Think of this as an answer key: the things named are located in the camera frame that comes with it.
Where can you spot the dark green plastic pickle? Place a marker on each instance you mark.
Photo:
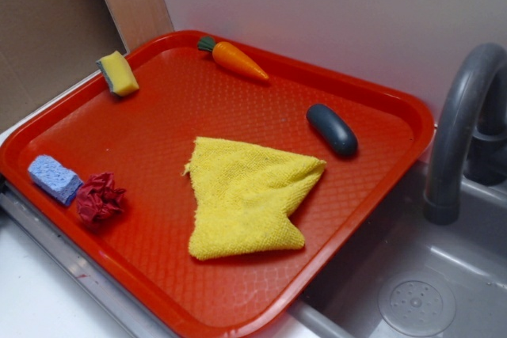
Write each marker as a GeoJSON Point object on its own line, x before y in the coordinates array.
{"type": "Point", "coordinates": [333, 129]}

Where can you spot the yellow microfiber cloth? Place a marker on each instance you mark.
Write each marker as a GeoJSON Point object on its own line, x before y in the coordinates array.
{"type": "Point", "coordinates": [245, 195]}

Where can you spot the orange plastic carrot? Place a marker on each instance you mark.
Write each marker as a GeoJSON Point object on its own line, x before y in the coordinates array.
{"type": "Point", "coordinates": [232, 58]}

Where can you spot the red plastic tray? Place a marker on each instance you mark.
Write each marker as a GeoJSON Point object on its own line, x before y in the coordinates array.
{"type": "Point", "coordinates": [146, 139]}

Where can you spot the yellow green sponge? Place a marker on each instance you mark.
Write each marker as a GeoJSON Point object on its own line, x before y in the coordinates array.
{"type": "Point", "coordinates": [118, 74]}

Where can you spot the crumpled red wrapper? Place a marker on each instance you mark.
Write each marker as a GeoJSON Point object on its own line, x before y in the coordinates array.
{"type": "Point", "coordinates": [99, 199]}

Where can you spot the blue sponge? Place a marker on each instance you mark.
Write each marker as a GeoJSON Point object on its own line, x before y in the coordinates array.
{"type": "Point", "coordinates": [56, 180]}

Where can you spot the grey toy sink basin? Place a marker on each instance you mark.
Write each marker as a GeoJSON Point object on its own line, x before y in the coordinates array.
{"type": "Point", "coordinates": [399, 275]}

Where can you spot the grey toy faucet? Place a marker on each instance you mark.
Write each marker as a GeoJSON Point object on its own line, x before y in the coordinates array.
{"type": "Point", "coordinates": [470, 139]}

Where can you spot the brown cardboard panel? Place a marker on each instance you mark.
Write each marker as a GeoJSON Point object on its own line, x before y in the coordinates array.
{"type": "Point", "coordinates": [47, 46]}

